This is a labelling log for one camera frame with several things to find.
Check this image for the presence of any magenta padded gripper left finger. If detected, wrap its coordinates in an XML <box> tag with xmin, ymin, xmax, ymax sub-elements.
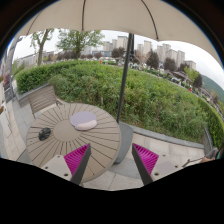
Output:
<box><xmin>42</xmin><ymin>144</ymin><xmax>91</xmax><ymax>185</ymax></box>

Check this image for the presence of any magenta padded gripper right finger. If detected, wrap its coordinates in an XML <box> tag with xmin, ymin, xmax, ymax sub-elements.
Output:
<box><xmin>132</xmin><ymin>143</ymin><xmax>181</xmax><ymax>185</ymax></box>

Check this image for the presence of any black computer mouse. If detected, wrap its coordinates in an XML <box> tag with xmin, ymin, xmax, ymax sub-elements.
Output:
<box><xmin>38</xmin><ymin>128</ymin><xmax>51</xmax><ymax>141</ymax></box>

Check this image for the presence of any round slatted patio table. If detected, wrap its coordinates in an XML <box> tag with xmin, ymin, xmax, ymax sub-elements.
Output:
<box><xmin>26</xmin><ymin>103</ymin><xmax>121</xmax><ymax>182</ymax></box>

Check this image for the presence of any grey umbrella base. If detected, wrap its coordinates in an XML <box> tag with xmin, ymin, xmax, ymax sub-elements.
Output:
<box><xmin>114</xmin><ymin>122</ymin><xmax>133</xmax><ymax>164</ymax></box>

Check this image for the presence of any green hedge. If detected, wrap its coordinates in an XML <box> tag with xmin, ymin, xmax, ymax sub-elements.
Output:
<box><xmin>15</xmin><ymin>61</ymin><xmax>224</xmax><ymax>147</ymax></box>

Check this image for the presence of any slatted patio chair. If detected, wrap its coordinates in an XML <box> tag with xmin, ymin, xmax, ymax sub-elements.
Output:
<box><xmin>28</xmin><ymin>86</ymin><xmax>61</xmax><ymax>115</ymax></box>

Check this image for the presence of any dark umbrella pole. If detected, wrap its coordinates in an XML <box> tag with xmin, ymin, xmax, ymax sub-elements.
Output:
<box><xmin>116</xmin><ymin>33</ymin><xmax>134</xmax><ymax>123</ymax></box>

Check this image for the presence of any beige patio umbrella canopy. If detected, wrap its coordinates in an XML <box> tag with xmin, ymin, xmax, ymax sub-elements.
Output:
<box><xmin>17</xmin><ymin>0</ymin><xmax>224</xmax><ymax>67</ymax></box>

